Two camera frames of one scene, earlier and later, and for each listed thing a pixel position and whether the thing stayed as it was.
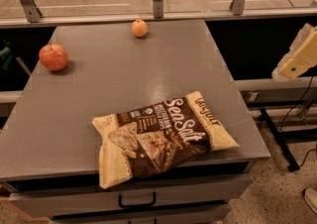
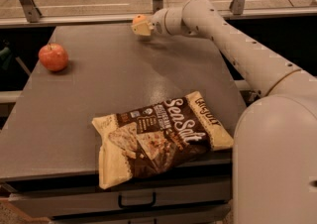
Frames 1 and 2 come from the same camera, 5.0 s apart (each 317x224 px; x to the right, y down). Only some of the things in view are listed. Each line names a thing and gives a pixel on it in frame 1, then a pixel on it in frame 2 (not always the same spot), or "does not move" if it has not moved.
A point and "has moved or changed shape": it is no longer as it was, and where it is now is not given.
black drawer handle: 138,204 does not move
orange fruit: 139,28 has moved or changed shape
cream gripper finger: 301,56 → 166,21
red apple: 53,57 does not move
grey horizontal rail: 149,17 does not move
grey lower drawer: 209,214 does not move
